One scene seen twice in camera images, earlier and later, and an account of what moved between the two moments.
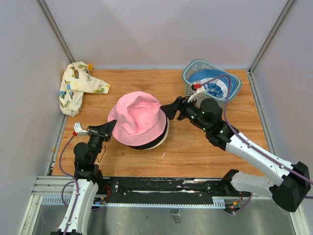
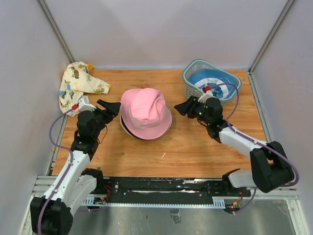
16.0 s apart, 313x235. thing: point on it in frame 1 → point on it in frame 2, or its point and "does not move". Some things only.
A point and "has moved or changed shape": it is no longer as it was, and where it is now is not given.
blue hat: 218,84 does not move
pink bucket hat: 140,119 has moved or changed shape
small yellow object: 90,66 does not move
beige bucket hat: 168,127 → 134,137
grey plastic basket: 193,64 does not move
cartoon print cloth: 76,80 does not move
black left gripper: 103,131 → 112,109
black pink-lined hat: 145,146 → 126,131
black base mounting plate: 161,190 does not move
